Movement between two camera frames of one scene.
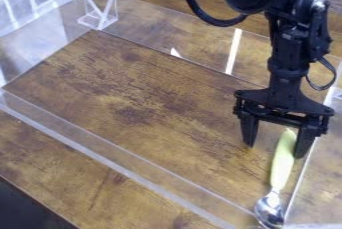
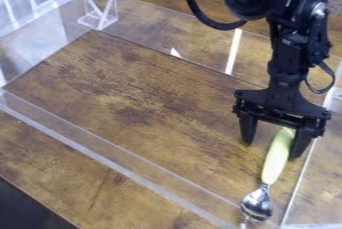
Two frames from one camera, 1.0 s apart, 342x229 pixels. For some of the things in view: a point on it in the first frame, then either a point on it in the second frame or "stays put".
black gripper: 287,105 stays put
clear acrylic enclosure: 119,133 stays put
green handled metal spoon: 270,210 to 256,206
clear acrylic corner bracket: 99,18 stays put
